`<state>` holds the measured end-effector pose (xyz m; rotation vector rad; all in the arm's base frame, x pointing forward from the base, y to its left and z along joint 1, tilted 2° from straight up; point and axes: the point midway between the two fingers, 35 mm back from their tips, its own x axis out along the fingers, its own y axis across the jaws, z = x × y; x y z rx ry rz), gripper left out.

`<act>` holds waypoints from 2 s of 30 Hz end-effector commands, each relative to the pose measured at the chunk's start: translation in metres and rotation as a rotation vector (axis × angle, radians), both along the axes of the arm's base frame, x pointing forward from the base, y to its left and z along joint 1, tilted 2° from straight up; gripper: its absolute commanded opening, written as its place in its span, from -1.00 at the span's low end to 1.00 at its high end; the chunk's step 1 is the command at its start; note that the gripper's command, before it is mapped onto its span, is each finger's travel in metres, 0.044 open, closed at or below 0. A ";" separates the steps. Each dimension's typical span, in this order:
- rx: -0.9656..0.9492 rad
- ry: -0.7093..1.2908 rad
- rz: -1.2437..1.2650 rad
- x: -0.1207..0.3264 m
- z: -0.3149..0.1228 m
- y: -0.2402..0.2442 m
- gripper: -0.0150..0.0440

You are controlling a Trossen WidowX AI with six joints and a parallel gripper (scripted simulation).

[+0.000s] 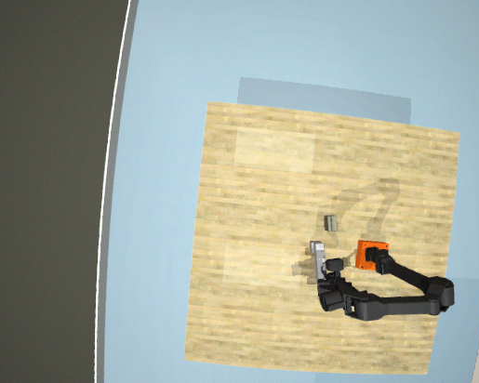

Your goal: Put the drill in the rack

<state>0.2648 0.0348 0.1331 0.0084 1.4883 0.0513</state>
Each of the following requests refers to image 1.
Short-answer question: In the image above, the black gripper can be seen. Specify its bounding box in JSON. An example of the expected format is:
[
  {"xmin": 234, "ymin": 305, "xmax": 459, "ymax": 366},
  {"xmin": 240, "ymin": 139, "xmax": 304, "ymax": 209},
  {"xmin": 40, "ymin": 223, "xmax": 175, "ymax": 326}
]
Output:
[{"xmin": 325, "ymin": 258, "xmax": 352, "ymax": 290}]

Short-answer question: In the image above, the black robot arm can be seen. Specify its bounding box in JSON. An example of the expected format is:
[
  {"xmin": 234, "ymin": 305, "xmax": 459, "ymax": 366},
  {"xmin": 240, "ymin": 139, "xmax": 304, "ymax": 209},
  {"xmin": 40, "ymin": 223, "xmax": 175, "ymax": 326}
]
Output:
[{"xmin": 317, "ymin": 247, "xmax": 455, "ymax": 322}]

